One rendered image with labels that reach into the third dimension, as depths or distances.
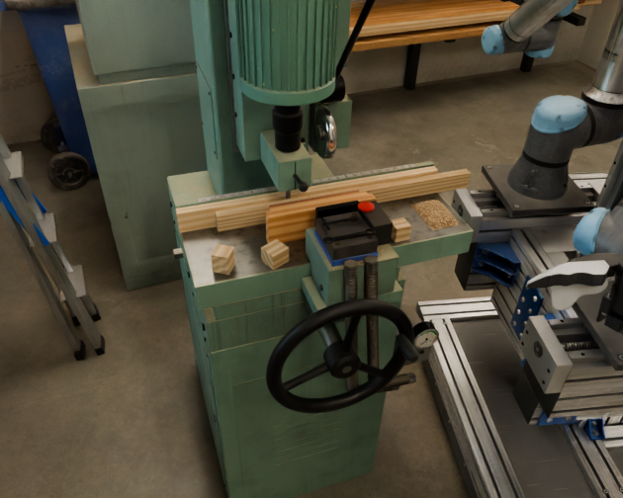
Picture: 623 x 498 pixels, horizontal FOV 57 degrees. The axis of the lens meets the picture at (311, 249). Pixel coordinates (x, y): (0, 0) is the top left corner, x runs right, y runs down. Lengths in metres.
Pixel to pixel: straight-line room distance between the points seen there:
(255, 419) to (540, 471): 0.79
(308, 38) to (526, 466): 1.27
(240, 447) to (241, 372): 0.28
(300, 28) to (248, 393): 0.80
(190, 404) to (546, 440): 1.12
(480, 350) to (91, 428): 1.29
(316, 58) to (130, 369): 1.47
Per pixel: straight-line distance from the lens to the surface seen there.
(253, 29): 1.00
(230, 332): 1.19
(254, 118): 1.21
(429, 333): 1.33
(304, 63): 1.00
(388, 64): 4.09
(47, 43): 2.86
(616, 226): 0.92
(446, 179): 1.37
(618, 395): 1.39
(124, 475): 1.94
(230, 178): 1.38
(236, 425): 1.45
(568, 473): 1.79
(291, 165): 1.12
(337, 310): 0.96
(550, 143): 1.53
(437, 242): 1.24
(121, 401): 2.10
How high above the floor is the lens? 1.63
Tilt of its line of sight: 39 degrees down
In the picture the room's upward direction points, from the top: 2 degrees clockwise
